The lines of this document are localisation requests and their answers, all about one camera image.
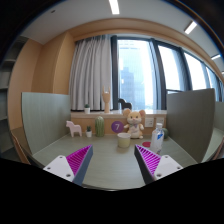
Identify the white wall socket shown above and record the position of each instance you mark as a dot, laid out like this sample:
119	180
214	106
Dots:
149	122

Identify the pale yellow cup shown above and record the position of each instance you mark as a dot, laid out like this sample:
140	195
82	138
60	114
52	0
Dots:
124	140

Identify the wooden hand sculpture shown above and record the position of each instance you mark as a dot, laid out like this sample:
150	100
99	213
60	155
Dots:
106	99

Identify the small potted plant on desk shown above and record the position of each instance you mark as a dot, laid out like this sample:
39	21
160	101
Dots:
88	132

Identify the tall green ceramic cactus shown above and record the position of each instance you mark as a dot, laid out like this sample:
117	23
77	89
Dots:
99	126

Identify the black horse figure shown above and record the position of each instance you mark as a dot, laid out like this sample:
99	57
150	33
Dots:
124	104

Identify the purple round number sign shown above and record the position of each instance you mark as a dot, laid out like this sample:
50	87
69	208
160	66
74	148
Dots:
117	126

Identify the grey curtain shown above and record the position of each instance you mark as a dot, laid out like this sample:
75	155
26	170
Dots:
91	72

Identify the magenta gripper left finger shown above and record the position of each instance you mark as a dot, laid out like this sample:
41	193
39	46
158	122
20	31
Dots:
72	167

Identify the pink wooden horse figure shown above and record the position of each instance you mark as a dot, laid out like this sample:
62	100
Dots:
74	128

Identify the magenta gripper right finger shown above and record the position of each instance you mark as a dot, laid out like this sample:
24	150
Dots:
153	166

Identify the red round coaster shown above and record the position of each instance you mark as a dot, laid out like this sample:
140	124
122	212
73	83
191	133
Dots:
146	144

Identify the small round green cactus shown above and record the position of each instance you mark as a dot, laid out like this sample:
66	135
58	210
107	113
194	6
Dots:
166	133

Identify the clear plastic water bottle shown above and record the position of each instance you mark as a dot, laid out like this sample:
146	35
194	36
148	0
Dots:
157	139

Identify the small potted plant on sill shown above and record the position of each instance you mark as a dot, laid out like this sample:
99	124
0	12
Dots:
87	109

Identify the right grey desk divider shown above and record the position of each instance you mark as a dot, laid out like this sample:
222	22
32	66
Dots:
190	120

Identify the left grey desk divider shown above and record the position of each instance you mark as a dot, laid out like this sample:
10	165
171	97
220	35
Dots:
44	118

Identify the grey desk divider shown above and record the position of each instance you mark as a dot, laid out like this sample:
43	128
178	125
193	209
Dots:
190	120
44	118

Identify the beige plush mouse toy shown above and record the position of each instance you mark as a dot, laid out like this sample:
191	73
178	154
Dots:
134	125

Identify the wall shelf unit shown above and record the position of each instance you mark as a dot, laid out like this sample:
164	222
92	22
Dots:
6	69

